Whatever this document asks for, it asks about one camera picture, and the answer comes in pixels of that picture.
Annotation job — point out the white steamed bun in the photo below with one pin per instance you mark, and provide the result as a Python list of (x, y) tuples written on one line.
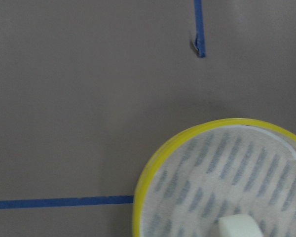
[(239, 225)]

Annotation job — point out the yellow steamer basket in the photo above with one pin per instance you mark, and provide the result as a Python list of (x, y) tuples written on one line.
[(233, 166)]

